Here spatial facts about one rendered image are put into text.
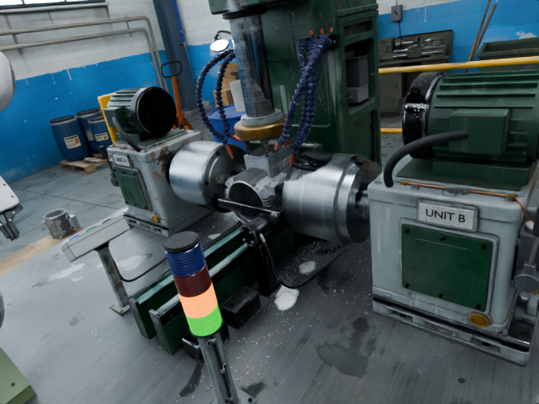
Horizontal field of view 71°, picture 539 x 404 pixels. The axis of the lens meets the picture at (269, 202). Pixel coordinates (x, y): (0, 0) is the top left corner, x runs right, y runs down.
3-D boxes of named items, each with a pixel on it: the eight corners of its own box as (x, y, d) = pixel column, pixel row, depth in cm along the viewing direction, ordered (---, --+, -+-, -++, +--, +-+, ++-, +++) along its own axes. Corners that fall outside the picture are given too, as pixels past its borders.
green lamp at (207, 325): (207, 309, 74) (202, 292, 72) (228, 321, 71) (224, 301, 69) (184, 329, 70) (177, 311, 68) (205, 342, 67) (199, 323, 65)
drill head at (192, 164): (202, 184, 168) (188, 130, 157) (265, 197, 145) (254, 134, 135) (156, 209, 152) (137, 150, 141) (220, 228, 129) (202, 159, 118)
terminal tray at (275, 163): (269, 163, 133) (265, 143, 130) (293, 166, 126) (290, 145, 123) (246, 175, 125) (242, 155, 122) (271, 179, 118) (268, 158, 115)
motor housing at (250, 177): (267, 199, 142) (258, 151, 134) (309, 208, 130) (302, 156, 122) (230, 224, 129) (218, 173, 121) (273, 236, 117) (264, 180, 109)
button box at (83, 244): (123, 233, 116) (114, 219, 116) (131, 228, 111) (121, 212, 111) (70, 263, 105) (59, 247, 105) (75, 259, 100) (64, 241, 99)
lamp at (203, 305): (202, 292, 72) (196, 272, 70) (224, 301, 69) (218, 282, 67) (177, 311, 68) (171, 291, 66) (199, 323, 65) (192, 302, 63)
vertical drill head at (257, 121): (265, 152, 136) (240, 2, 115) (307, 156, 125) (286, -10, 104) (231, 171, 124) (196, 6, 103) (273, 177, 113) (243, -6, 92)
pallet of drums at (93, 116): (128, 143, 658) (115, 101, 626) (156, 147, 610) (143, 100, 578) (62, 169, 577) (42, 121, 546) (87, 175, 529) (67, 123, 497)
